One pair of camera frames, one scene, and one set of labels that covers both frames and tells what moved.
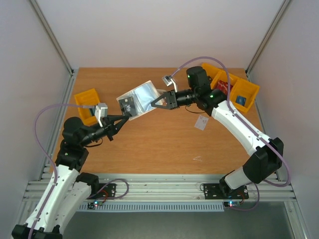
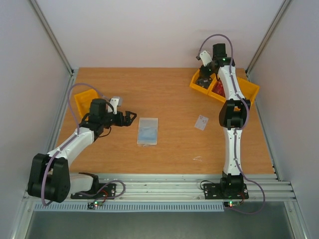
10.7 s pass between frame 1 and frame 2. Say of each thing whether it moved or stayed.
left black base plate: stayed
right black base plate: stayed
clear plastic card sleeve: moved
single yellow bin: stayed
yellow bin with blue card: stayed
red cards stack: stayed
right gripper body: moved
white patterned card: stayed
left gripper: moved
